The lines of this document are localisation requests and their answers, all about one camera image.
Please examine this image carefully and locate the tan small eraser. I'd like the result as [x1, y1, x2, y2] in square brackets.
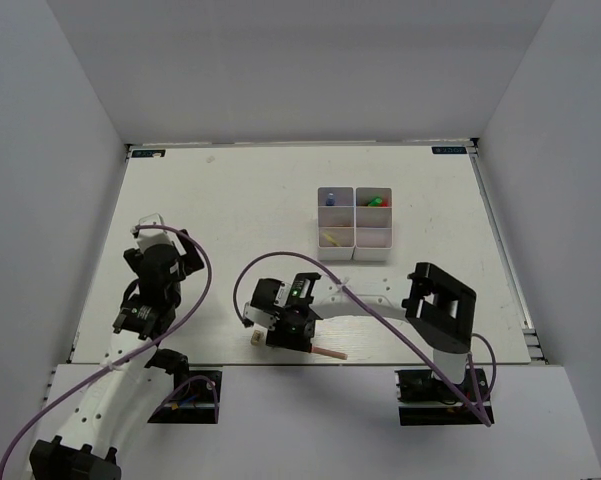
[250, 330, 264, 346]

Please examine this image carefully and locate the orange marker pen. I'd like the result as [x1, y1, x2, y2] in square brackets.
[311, 346, 348, 360]

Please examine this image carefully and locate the yellow marker pen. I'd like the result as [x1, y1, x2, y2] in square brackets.
[321, 232, 342, 248]

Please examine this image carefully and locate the black green highlighter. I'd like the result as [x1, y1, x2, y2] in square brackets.
[364, 196, 385, 207]

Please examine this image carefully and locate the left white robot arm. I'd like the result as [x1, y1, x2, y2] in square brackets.
[29, 224, 211, 479]

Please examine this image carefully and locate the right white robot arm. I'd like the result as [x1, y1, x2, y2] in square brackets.
[243, 262, 477, 399]

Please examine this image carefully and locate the left white organizer bin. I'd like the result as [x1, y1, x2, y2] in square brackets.
[317, 186, 355, 262]

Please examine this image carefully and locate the white organizer bin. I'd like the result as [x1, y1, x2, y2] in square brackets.
[353, 187, 393, 262]
[317, 186, 355, 262]

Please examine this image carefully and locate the right white organizer bin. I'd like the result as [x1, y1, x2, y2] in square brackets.
[353, 187, 393, 262]

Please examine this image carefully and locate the left blue table label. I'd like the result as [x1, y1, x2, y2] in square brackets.
[131, 149, 166, 158]

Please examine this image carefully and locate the blue table label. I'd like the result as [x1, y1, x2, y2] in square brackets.
[131, 149, 166, 158]
[431, 146, 467, 155]

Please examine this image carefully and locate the right blue table label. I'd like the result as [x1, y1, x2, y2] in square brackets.
[431, 146, 467, 155]

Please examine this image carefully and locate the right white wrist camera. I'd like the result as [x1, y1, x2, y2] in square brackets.
[242, 302, 277, 330]

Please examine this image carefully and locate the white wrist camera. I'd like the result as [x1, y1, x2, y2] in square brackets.
[242, 302, 277, 330]
[131, 213, 172, 253]

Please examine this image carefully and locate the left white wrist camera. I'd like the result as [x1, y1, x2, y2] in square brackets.
[131, 213, 172, 253]

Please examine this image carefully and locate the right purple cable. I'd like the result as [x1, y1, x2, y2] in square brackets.
[232, 251, 497, 427]

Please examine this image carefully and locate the purple cable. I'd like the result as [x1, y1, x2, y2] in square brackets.
[0, 224, 217, 479]
[232, 251, 497, 427]

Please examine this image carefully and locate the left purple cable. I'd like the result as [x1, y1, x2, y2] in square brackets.
[0, 224, 217, 479]

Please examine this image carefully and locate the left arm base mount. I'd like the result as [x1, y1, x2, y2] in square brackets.
[148, 368, 223, 425]

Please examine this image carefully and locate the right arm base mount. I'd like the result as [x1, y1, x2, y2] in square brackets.
[395, 369, 481, 427]

